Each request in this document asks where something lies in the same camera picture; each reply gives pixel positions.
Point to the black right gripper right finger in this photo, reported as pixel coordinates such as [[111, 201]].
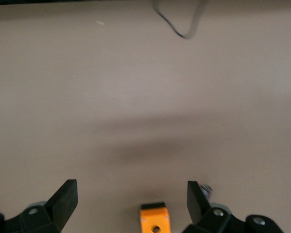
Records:
[[201, 211]]

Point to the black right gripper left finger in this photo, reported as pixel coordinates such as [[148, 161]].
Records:
[[57, 208]]

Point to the orange box with hole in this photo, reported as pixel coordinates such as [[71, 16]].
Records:
[[155, 219]]

